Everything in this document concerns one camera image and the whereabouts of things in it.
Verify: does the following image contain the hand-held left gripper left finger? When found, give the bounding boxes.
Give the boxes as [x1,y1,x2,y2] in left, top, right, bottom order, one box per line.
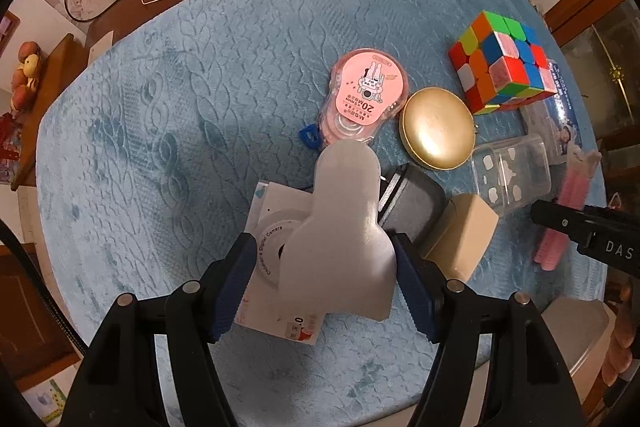
[60,232,258,427]

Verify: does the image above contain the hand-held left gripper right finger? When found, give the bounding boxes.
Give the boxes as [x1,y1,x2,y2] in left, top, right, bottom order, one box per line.
[390,232,586,427]

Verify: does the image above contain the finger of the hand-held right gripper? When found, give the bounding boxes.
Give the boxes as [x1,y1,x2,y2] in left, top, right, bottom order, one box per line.
[531,199,592,254]

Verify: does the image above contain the white translucent plastic bottle shape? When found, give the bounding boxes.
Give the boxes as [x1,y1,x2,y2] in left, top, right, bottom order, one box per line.
[276,142,398,322]

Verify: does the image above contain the gold round compact case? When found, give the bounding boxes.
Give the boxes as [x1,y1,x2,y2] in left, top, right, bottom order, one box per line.
[399,87,476,171]

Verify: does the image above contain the multicoloured puzzle cube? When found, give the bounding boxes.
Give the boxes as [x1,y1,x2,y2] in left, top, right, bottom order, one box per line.
[448,10,557,116]

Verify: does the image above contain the person's right hand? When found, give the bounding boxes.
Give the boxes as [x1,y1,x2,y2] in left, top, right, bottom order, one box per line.
[606,279,640,388]

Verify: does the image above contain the clear plastic box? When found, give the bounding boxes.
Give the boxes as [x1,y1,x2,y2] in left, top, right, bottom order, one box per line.
[470,133,552,214]

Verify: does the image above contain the beige rectangular block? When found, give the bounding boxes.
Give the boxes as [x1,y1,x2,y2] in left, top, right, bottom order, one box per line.
[420,193,501,284]

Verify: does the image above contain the black and grey case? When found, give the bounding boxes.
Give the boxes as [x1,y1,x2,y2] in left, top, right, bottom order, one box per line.
[376,163,447,244]

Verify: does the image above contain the clear packet with blue label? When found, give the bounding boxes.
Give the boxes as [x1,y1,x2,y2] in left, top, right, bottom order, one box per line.
[520,59,583,165]

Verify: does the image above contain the light blue textured blanket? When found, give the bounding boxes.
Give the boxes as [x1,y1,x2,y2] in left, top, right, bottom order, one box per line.
[35,0,608,427]

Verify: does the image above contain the small blue plastic cap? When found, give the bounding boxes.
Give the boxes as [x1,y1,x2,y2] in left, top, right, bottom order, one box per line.
[299,123,322,152]

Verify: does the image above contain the glass display cabinet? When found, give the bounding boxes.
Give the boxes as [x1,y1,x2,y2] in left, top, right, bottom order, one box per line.
[544,0,640,145]

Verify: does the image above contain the pink correction tape dispenser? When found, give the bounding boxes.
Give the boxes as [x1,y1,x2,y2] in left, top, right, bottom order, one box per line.
[320,48,410,148]

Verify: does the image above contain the red printed packets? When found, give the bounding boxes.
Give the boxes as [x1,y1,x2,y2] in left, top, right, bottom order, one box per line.
[0,111,27,185]

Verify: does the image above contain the white paper card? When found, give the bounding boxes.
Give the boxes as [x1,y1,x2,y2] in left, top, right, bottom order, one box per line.
[86,31,116,64]

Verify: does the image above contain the white toy camera box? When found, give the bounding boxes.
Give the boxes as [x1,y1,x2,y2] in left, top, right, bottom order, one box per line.
[232,179,323,345]

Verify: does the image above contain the black braided cable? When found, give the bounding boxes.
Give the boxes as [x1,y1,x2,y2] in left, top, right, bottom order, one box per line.
[0,219,90,354]

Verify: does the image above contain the wooden picture frame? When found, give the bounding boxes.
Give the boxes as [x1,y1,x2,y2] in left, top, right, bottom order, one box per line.
[0,11,21,55]

